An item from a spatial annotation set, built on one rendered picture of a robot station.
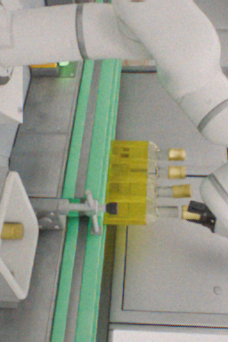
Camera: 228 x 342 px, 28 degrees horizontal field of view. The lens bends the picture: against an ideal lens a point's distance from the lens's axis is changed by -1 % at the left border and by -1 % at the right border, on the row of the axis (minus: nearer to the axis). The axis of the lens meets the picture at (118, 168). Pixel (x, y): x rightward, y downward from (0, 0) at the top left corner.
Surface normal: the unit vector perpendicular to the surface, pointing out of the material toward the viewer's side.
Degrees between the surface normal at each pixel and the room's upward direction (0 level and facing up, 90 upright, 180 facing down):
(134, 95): 90
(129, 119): 89
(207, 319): 90
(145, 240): 90
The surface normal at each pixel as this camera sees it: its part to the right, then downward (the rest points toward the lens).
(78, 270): -0.06, -0.58
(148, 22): -0.35, -0.07
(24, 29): -0.14, 0.04
